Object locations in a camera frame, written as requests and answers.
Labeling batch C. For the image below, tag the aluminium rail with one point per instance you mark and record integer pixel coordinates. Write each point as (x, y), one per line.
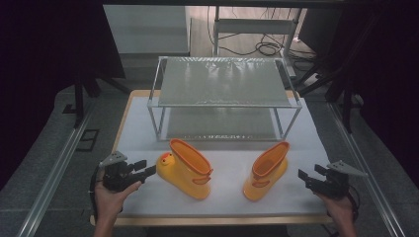
(362, 171)
(54, 174)

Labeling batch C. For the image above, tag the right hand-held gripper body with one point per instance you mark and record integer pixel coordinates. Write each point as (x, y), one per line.
(334, 181)

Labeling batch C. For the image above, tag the yellow rain boot with duck face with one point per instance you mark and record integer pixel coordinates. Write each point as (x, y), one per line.
(186, 173)

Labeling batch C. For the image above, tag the grey two-tier shoe rack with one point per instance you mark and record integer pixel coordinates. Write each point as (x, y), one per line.
(224, 98)

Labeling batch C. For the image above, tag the person's left hand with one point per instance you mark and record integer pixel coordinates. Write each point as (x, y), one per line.
(110, 200)

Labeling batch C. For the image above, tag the white table mat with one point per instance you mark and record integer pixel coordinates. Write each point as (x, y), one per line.
(224, 184)

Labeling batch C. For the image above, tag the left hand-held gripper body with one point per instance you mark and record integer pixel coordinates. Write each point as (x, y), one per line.
(115, 174)

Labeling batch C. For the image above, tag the person's right hand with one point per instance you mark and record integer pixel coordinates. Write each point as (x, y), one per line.
(339, 209)

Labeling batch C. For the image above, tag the black tripod stand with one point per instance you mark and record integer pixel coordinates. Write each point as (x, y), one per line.
(336, 79)
(85, 89)

